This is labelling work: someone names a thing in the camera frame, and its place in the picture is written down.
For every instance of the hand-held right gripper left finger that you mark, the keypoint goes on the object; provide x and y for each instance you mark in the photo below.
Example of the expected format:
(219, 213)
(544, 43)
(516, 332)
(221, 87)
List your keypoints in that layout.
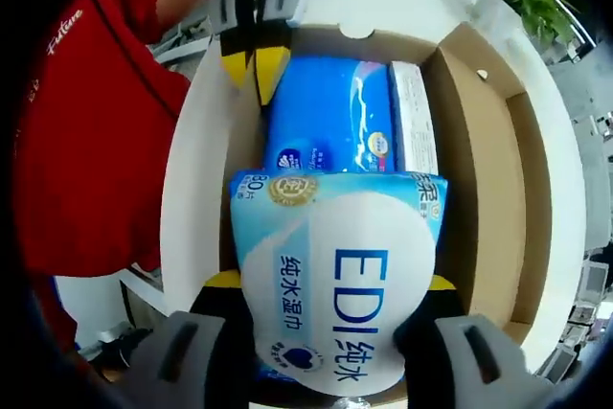
(211, 347)

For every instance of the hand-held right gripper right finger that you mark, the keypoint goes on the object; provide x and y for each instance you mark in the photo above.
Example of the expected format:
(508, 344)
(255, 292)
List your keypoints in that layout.
(431, 347)

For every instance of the blue soft tissue pack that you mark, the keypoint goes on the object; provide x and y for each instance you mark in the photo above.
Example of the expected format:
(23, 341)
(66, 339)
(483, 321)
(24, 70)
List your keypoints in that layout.
(325, 112)

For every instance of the light blue soft wipes pack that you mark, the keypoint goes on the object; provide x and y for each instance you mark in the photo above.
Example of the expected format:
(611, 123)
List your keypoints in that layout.
(335, 260)

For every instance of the brown cardboard shoe box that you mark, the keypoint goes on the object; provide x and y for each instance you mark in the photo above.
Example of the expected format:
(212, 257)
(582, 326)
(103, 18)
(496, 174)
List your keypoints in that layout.
(483, 165)

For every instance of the white medicine box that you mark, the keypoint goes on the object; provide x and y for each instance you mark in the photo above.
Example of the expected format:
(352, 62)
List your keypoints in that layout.
(414, 117)

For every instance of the person in red shirt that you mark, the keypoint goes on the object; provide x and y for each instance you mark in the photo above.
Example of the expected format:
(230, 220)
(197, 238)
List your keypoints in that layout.
(86, 141)

